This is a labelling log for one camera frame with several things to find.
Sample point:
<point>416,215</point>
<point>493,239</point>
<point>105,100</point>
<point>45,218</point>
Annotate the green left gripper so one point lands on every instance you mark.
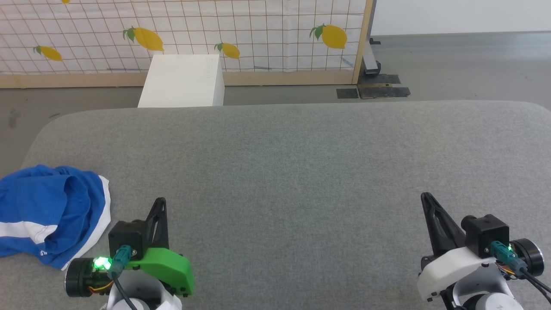
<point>168,267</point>

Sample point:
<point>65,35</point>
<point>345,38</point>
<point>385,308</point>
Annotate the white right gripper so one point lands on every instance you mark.
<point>452,267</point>

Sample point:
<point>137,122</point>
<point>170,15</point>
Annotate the blue and white garment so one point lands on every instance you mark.
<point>43,202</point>

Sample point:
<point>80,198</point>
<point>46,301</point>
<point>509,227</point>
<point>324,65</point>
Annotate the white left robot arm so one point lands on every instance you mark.
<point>137,292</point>

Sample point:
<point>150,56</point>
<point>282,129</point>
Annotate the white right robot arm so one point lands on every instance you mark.
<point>486,297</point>

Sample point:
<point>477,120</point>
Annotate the white box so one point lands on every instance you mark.
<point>181,82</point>

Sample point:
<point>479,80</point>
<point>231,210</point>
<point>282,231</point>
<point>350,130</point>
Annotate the grey fabric sofa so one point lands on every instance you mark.
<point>301,172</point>

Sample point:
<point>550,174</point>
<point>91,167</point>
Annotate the black floor tape patch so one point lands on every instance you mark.
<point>347,93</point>

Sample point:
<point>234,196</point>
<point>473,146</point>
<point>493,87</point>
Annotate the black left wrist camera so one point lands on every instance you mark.
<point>127,234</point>

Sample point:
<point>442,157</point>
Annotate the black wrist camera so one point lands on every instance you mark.
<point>127,234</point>
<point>486,234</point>

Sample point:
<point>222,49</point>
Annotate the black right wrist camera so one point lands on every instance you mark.
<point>486,234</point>

